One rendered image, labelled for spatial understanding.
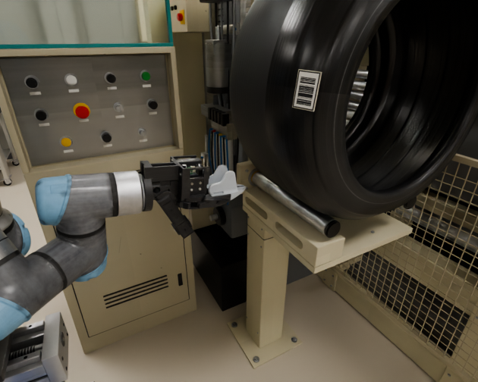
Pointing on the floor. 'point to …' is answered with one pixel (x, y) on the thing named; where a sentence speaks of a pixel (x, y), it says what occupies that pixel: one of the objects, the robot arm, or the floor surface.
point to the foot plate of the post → (259, 355)
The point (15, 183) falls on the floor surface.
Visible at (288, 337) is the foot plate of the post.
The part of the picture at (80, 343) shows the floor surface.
